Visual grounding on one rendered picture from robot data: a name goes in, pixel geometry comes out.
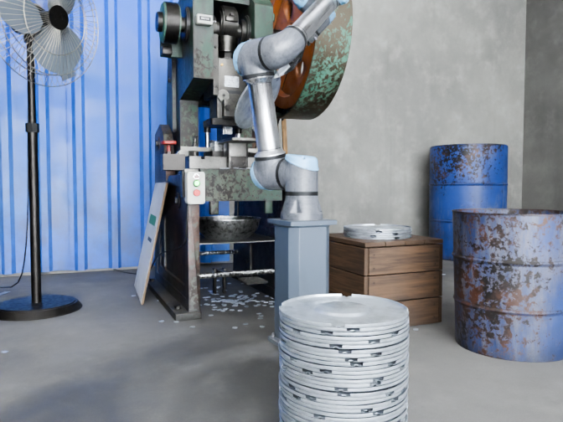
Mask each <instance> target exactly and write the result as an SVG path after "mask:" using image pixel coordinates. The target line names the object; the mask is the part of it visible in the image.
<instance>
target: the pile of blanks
mask: <svg viewBox="0 0 563 422"><path fill-rule="evenodd" d="M279 315H280V325H279V329H280V330H279V333H280V342H279V343H278V349H279V351H280V355H279V363H280V372H279V417H280V422H408V413H407V409H408V380H409V373H408V364H409V351H408V350H409V337H410V334H409V330H410V325H409V315H408V317H407V318H406V319H405V320H403V321H401V322H397V323H394V324H390V325H386V326H381V327H365V328H340V327H320V326H314V325H309V324H305V323H301V322H296V321H293V320H291V319H289V318H286V317H285V316H283V315H282V314H281V313H280V311H279Z"/></svg>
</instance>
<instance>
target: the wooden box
mask: <svg viewBox="0 0 563 422"><path fill-rule="evenodd" d="M442 243H443V239H438V238H432V237H426V236H420V235H413V234H412V235H411V237H410V238H409V239H353V238H348V237H345V236H343V233H336V234H329V294H342V296H345V297H349V296H352V294H356V295H366V296H377V297H381V298H385V299H389V300H392V301H397V302H399V303H401V304H403V305H404V306H406V307H407V308H408V312H409V325H410V326H416V325H423V324H429V323H436V322H441V321H442V297H441V296H442V246H443V244H442Z"/></svg>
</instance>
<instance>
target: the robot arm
mask: <svg viewBox="0 0 563 422"><path fill-rule="evenodd" d="M348 1H349V0H293V2H294V3H295V5H296V6H297V8H298V9H299V10H300V11H301V12H302V15H301V17H300V18H299V19H298V20H297V21H296V22H295V23H294V24H293V25H289V26H287V27H285V28H284V29H283V30H282V31H281V32H279V33H274V34H272V35H268V36H265V37H262V38H258V39H252V40H247V41H245V42H244V43H241V44H239V45H238V46H237V48H236V50H235V52H234V55H233V64H234V67H235V70H237V73H238V74H239V75H241V76H242V79H243V81H244V82H245V83H246V84H247V85H248V90H249V95H250V101H251V111H252V117H253V123H254V128H255V134H256V145H257V153H256V155H255V161H254V162H253V163H252V164H251V166H252V167H251V179H252V181H253V183H254V184H255V185H256V186H257V187H258V188H260V189H266V190H286V198H285V201H284V204H283V207H282V210H281V219H282V220H295V221H310V220H322V219H323V211H322V209H321V206H320V203H319V200H318V160H317V158H316V157H312V156H304V155H297V154H286V152H285V151H283V150H282V149H281V145H280V139H279V133H278V127H277V121H276V110H275V104H274V97H273V91H272V85H271V82H272V80H273V79H276V78H279V77H281V76H283V75H285V74H287V73H289V72H291V71H292V70H294V69H295V67H296V65H297V64H298V63H299V62H301V60H302V56H303V53H304V50H305V48H306V46H309V45H310V43H312V42H313V41H314V40H315V39H316V40H317V39H318V36H319V35H320V34H321V32H322V31H323V30H324V29H325V28H326V27H327V26H328V25H329V24H330V23H331V22H332V21H333V19H334V18H335V16H336V13H335V12H334V10H335V9H336V8H337V7H338V6H339V5H344V4H345V3H347V2H348ZM277 69H278V71H277V73H276V74H275V73H274V70H277Z"/></svg>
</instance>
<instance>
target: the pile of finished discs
mask: <svg viewBox="0 0 563 422"><path fill-rule="evenodd" d="M411 231H412V229H411V226H407V225H398V224H381V225H374V224H350V225H344V229H343V236H345V237H348V238H353V239H409V238H410V237H411Z"/></svg>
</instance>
